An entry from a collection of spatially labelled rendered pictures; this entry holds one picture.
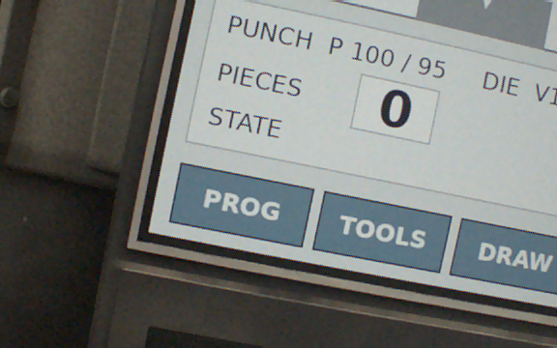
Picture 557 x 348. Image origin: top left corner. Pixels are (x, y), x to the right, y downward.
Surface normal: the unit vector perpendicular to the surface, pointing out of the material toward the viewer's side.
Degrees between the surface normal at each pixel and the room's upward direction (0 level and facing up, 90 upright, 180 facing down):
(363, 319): 90
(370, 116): 90
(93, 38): 90
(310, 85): 90
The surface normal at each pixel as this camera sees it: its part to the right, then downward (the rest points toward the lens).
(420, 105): 0.12, 0.07
